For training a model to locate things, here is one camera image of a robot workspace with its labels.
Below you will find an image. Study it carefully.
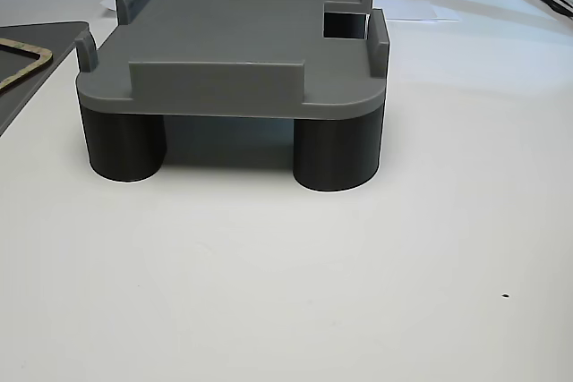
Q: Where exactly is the tan rectangular frame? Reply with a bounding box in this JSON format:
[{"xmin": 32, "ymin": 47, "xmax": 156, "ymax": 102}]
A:
[{"xmin": 0, "ymin": 36, "xmax": 54, "ymax": 96}]

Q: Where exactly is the gray holder platform with legs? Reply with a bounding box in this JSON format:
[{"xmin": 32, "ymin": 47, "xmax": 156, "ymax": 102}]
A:
[{"xmin": 74, "ymin": 0, "xmax": 390, "ymax": 193}]

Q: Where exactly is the dark gray flat tray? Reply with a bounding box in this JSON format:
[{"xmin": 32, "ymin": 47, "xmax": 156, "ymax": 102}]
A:
[{"xmin": 0, "ymin": 21, "xmax": 100, "ymax": 138}]

